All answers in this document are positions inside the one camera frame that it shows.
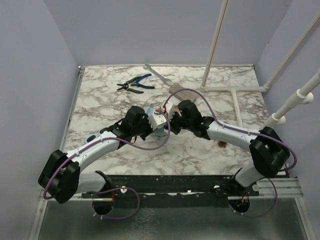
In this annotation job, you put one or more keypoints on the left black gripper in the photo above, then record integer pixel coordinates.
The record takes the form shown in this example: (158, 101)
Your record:
(150, 129)

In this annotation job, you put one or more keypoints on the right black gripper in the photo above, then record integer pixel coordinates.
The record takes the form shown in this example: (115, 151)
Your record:
(175, 131)

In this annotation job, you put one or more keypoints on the light blue cleaning cloth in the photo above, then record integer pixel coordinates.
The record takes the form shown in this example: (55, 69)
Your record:
(160, 132)

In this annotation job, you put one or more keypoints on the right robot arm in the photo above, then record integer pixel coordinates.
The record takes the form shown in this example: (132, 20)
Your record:
(267, 153)

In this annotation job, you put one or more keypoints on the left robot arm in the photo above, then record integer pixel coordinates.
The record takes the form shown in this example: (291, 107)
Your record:
(62, 176)

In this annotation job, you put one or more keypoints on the grey rectangular block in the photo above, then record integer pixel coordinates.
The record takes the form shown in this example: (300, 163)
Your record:
(182, 95)

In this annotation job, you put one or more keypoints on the silver open-end wrench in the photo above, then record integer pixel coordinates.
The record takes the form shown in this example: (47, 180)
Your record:
(166, 81)

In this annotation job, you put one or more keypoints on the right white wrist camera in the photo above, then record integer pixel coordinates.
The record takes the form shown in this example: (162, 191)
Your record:
(168, 108)

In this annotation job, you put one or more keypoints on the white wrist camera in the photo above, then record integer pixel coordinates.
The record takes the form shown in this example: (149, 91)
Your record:
(168, 108)
(157, 120)

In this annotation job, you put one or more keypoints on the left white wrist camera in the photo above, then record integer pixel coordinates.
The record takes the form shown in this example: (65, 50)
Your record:
(157, 120)

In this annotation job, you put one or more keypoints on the black handled cutters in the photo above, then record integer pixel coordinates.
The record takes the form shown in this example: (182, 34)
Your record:
(128, 89)

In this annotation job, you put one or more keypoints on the blue handled pliers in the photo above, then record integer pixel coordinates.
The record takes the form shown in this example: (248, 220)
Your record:
(136, 81)

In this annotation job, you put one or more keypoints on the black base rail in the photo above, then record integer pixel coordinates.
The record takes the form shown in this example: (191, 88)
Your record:
(170, 191)

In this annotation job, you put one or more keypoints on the white PVC pipe frame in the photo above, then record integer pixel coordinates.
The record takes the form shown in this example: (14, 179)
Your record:
(299, 23)

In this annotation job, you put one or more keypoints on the aluminium extrusion rail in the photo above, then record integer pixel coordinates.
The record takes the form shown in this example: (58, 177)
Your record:
(42, 203)

